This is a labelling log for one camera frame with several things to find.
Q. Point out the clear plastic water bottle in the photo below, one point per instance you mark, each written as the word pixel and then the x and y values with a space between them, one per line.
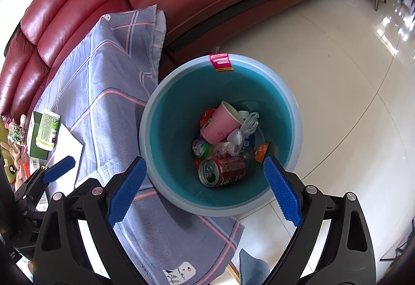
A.
pixel 249 151

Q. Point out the white paper sheet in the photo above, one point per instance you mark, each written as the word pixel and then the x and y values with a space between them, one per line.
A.
pixel 68 145

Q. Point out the orange round packet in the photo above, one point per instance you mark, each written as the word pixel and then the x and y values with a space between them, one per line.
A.
pixel 262 152

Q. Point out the red orange snack bag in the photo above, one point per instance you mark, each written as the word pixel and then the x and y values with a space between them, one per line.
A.
pixel 207 118

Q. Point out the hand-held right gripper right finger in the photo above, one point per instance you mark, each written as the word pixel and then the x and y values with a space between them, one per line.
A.
pixel 282 191

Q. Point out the red soda can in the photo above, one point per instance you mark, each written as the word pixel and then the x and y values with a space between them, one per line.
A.
pixel 230 169

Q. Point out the teal plastic bin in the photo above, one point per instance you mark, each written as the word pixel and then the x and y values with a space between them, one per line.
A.
pixel 181 103

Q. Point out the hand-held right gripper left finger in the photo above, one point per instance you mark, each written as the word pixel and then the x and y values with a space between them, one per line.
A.
pixel 126 194

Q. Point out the pink paper cup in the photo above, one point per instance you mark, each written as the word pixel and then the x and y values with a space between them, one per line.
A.
pixel 218 129

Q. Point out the green round packet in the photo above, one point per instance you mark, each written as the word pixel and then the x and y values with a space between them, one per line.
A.
pixel 201 147

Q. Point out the green plush toy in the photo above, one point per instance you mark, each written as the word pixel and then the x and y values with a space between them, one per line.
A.
pixel 9 169

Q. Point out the white plastic bag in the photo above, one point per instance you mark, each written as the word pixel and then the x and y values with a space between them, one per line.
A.
pixel 248 124

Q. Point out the beige plush toy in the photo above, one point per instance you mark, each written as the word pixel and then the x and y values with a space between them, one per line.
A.
pixel 23 119

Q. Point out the blue plaid tablecloth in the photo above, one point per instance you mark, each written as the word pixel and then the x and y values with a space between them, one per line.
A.
pixel 107 116

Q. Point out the blue-grey cloth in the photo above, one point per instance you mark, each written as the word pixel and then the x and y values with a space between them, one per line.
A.
pixel 254 268

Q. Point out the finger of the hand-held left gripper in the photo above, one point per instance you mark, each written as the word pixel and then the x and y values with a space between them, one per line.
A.
pixel 60 169

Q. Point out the clear plastic wrapper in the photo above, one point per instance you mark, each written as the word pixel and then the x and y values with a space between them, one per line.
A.
pixel 225 148

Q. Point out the green and white food box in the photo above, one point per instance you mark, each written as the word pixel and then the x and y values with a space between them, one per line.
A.
pixel 35 139

